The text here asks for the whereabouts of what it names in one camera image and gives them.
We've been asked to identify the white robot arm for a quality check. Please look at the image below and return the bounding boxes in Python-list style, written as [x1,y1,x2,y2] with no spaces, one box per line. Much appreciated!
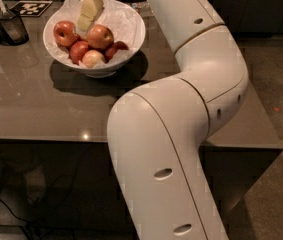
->
[107,0,249,240]

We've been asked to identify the pale red front apple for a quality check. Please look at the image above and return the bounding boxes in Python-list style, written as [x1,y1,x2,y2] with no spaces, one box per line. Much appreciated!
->
[82,50,106,68]

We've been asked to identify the large red-yellow centre apple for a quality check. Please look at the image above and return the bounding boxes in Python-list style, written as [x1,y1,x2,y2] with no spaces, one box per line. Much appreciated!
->
[86,24,114,50]

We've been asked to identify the red apple far left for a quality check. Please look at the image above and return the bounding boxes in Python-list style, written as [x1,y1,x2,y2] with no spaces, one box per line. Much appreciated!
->
[53,21,79,47]

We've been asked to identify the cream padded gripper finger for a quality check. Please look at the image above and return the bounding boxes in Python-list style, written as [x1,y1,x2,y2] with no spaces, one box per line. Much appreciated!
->
[76,0,103,36]

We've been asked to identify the black white marker tag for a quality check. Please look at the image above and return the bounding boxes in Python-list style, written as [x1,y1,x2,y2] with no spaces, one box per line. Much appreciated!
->
[11,0,52,17]

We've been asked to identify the black floor cable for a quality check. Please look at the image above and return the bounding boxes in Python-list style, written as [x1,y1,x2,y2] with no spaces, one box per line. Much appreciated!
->
[0,170,79,240]

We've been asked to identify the dark red right apple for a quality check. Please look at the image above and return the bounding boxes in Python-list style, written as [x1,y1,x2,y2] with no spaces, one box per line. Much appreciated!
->
[104,41,129,61]

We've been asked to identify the red apple lower left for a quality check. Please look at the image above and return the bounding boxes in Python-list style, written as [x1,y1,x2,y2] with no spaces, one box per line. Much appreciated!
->
[69,41,89,64]

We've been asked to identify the clear plastic water bottle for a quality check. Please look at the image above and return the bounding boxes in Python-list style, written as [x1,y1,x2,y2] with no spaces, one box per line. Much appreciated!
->
[129,2,148,17]

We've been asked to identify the white ceramic bowl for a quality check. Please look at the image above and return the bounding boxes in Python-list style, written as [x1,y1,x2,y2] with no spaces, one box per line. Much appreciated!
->
[42,0,147,79]

